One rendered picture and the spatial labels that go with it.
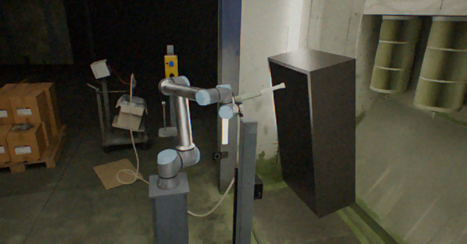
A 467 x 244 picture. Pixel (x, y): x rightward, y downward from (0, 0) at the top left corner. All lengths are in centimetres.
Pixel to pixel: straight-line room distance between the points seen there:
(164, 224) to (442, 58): 252
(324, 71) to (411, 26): 138
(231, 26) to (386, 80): 160
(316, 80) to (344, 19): 148
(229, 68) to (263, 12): 61
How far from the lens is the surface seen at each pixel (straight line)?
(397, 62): 320
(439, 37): 279
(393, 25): 317
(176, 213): 249
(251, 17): 290
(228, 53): 287
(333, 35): 329
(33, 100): 460
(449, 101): 286
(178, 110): 231
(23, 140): 439
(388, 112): 362
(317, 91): 197
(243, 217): 112
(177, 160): 236
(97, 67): 445
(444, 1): 275
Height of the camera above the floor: 197
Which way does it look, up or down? 20 degrees down
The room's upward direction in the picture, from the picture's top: 2 degrees clockwise
